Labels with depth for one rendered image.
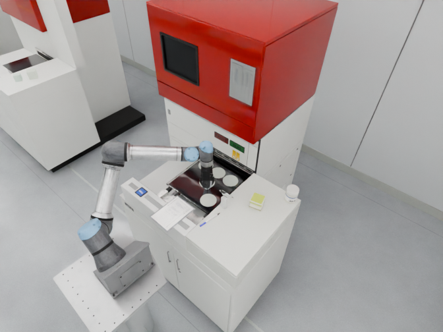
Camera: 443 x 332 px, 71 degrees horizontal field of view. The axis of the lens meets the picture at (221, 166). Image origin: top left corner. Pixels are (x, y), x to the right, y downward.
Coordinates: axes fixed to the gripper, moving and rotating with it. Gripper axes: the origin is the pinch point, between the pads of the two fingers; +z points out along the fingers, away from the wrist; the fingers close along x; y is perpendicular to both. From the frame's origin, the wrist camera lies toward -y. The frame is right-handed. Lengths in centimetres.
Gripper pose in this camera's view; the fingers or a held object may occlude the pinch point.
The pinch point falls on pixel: (207, 188)
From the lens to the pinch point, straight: 194.9
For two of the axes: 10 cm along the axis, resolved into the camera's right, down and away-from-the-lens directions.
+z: -0.2, 7.1, 7.0
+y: -0.5, -7.0, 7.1
